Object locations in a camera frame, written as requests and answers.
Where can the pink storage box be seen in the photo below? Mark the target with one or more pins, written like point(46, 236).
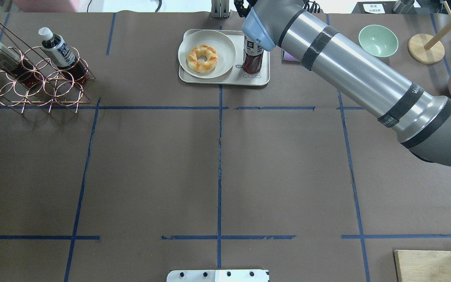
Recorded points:
point(48, 6)

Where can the dark tea bottle top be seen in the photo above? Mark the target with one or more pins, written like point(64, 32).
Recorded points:
point(253, 55)

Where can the glazed ring donut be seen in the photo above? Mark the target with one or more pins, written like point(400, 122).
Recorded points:
point(202, 59)

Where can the wooden cutting board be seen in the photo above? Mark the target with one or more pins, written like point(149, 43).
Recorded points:
point(422, 265)

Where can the dark tea bottle lower left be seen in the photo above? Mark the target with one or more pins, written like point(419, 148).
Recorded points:
point(70, 66)

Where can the purple folded cloth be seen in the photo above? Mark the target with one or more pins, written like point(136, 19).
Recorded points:
point(285, 56)

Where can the copper wire bottle rack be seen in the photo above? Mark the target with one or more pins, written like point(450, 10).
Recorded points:
point(51, 90)

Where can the wooden mug tree stand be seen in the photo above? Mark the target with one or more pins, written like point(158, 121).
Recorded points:
point(428, 49)

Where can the mint green bowl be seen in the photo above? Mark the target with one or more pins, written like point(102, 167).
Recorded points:
point(378, 41)

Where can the cream rectangular tray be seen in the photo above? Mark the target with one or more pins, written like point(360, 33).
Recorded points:
point(236, 75)

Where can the dark tea bottle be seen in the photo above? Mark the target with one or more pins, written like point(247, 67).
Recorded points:
point(12, 64)
point(253, 55)
point(70, 66)

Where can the cream round plate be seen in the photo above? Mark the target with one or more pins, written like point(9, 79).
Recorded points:
point(222, 44)

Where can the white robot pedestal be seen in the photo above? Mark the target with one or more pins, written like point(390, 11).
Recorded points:
point(219, 275)

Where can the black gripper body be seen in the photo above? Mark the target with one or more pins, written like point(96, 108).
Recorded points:
point(242, 8)

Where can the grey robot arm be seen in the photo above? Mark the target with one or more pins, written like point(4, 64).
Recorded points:
point(422, 122)

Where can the dark tea bottle lower right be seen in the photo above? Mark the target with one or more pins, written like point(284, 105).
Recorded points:
point(12, 64)

